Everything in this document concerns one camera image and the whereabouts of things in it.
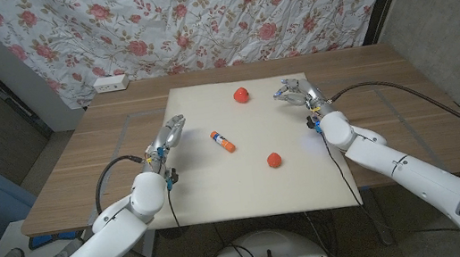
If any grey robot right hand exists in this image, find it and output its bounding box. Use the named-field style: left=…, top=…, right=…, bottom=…
left=271, top=72, right=337, bottom=127

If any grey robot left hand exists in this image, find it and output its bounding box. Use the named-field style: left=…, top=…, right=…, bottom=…
left=138, top=114, right=193, bottom=177

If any orange white glue stick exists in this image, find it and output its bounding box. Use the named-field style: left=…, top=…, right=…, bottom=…
left=209, top=128, right=238, bottom=156

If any red ball with stem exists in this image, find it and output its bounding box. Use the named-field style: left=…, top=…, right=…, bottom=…
left=231, top=86, right=252, bottom=105

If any cream foam mat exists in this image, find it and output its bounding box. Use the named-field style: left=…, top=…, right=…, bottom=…
left=128, top=64, right=364, bottom=236

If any white power strip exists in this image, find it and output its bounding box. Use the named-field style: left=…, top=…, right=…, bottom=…
left=91, top=72, right=131, bottom=95

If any floral backdrop cloth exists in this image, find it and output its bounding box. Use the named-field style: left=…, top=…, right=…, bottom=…
left=0, top=0, right=415, bottom=121

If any blue flat item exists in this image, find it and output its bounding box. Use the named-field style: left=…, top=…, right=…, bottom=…
left=27, top=228, right=89, bottom=250

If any white box on floor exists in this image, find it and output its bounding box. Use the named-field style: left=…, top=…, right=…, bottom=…
left=0, top=211, right=91, bottom=257

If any thin black left wrist cable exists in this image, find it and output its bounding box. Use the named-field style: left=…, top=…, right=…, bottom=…
left=165, top=187, right=183, bottom=232

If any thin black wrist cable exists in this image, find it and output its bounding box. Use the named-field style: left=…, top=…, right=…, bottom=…
left=320, top=125, right=363, bottom=211
left=165, top=187, right=183, bottom=232

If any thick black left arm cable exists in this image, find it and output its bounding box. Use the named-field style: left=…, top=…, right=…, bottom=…
left=88, top=145, right=213, bottom=257

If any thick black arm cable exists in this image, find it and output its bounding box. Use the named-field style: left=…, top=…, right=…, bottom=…
left=326, top=68, right=460, bottom=180
left=88, top=145, right=213, bottom=257

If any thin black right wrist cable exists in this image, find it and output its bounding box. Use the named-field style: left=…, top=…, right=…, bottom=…
left=320, top=125, right=363, bottom=211

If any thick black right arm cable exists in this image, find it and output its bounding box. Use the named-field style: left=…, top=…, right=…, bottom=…
left=326, top=68, right=460, bottom=180

